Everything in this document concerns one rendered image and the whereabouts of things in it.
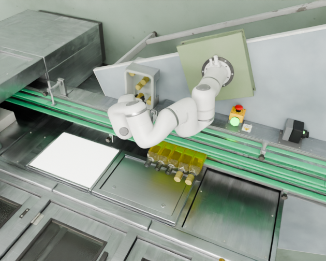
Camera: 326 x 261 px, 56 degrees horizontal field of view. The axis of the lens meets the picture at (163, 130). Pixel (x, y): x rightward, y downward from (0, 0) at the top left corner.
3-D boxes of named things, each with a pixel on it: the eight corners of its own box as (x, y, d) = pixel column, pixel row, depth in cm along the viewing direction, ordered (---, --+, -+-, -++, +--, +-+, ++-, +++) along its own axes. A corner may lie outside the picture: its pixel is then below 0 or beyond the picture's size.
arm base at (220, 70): (201, 55, 143) (191, 68, 132) (227, 52, 138) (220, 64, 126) (207, 85, 151) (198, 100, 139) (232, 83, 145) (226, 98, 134)
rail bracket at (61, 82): (68, 90, 199) (44, 109, 183) (63, 67, 188) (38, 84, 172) (74, 92, 198) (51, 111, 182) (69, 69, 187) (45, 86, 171)
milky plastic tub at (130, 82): (132, 96, 184) (125, 103, 178) (131, 62, 169) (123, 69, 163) (159, 103, 179) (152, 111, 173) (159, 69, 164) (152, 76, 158)
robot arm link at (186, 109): (179, 112, 109) (180, 148, 118) (220, 88, 122) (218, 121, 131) (161, 104, 115) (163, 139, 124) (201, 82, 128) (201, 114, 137)
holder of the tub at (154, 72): (133, 102, 187) (127, 109, 182) (131, 62, 170) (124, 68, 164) (159, 110, 183) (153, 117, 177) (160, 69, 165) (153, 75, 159)
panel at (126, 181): (63, 133, 196) (26, 169, 171) (62, 129, 194) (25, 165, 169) (196, 177, 170) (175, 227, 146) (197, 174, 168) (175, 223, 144)
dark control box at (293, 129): (283, 129, 157) (281, 139, 151) (287, 117, 152) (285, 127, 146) (299, 133, 154) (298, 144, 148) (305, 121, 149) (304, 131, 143)
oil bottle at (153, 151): (161, 137, 177) (145, 161, 161) (161, 130, 173) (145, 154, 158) (170, 140, 175) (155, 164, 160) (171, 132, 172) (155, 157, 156)
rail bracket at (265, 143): (261, 142, 152) (256, 159, 142) (264, 130, 147) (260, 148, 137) (268, 144, 150) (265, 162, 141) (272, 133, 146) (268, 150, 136)
